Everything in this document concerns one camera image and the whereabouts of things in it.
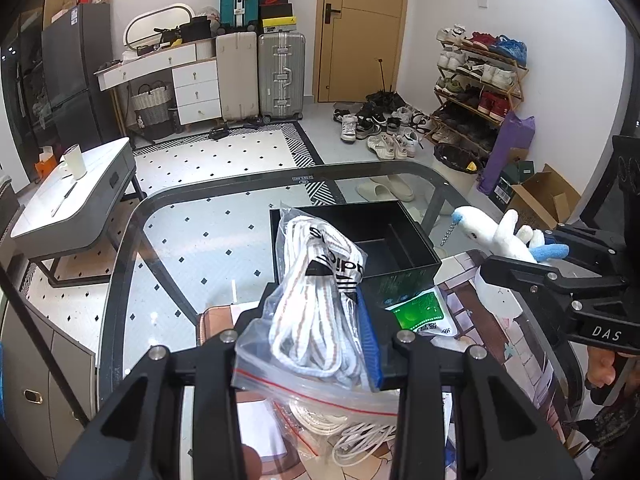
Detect white plush toy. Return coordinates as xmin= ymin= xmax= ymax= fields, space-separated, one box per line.
xmin=451 ymin=206 xmax=570 ymax=321

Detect bagged white adidas shoelaces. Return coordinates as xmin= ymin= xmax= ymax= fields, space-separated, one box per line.
xmin=253 ymin=207 xmax=399 ymax=418

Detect large green medicine bag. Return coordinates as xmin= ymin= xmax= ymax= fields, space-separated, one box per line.
xmin=386 ymin=286 xmax=463 ymax=338

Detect person's right hand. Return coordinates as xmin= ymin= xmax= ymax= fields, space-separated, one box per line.
xmin=586 ymin=347 xmax=629 ymax=388

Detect person's left hand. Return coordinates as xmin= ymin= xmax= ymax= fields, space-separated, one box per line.
xmin=243 ymin=445 xmax=262 ymax=480

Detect open cardboard box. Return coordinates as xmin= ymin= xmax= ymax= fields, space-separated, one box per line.
xmin=508 ymin=164 xmax=582 ymax=230

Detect black cardboard storage box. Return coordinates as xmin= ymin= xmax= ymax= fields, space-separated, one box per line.
xmin=298 ymin=200 xmax=442 ymax=310

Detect anime print desk mat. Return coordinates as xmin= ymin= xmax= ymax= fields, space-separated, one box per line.
xmin=196 ymin=249 xmax=589 ymax=480

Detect purple yoga mat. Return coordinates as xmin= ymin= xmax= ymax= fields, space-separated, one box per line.
xmin=478 ymin=110 xmax=536 ymax=195

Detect black waste bin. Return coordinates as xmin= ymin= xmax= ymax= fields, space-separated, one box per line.
xmin=432 ymin=143 xmax=483 ymax=195

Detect beige slippers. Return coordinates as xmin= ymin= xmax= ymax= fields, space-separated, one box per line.
xmin=356 ymin=174 xmax=416 ymax=203

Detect wooden shoe rack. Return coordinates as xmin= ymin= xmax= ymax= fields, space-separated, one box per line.
xmin=431 ymin=24 xmax=528 ymax=158

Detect pile of shoes on floor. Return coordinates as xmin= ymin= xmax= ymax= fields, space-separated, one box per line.
xmin=333 ymin=91 xmax=432 ymax=160

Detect grey white coffee table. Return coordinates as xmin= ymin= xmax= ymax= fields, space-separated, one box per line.
xmin=11 ymin=138 xmax=145 ymax=288

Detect grey side cabinet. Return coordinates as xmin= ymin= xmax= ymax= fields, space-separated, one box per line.
xmin=1 ymin=284 xmax=104 ymax=478

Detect woven laundry basket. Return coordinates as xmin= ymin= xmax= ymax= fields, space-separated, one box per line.
xmin=131 ymin=80 xmax=174 ymax=142

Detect white cup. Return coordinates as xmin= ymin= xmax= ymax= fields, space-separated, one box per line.
xmin=61 ymin=144 xmax=87 ymax=181

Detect white drawer desk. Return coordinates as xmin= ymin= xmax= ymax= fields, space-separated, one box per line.
xmin=94 ymin=39 xmax=221 ymax=127

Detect silver aluminium suitcase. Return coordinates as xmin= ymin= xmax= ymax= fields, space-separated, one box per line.
xmin=257 ymin=32 xmax=306 ymax=124

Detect beige suitcase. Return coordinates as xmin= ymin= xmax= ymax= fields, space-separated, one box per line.
xmin=216 ymin=32 xmax=259 ymax=122

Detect oval white mirror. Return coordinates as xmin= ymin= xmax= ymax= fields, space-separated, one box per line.
xmin=122 ymin=3 xmax=195 ymax=50

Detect stack of shoe boxes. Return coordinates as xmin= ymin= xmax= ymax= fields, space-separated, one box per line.
xmin=258 ymin=0 xmax=297 ymax=34

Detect wooden door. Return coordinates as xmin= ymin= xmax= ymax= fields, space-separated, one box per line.
xmin=312 ymin=0 xmax=408 ymax=103

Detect black refrigerator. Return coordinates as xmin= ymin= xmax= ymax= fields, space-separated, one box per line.
xmin=41 ymin=3 xmax=120 ymax=152

